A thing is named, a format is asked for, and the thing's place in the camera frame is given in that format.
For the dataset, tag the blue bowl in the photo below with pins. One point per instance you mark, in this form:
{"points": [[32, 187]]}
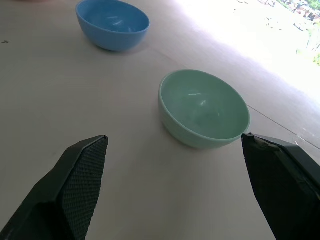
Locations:
{"points": [[112, 22]]}

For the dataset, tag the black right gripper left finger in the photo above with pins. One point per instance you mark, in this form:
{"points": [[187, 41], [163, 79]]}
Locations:
{"points": [[65, 190]]}

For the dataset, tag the green bowl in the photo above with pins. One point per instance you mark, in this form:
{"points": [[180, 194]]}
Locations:
{"points": [[202, 110]]}

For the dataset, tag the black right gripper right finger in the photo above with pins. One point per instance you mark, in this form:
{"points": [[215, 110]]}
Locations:
{"points": [[282, 185]]}

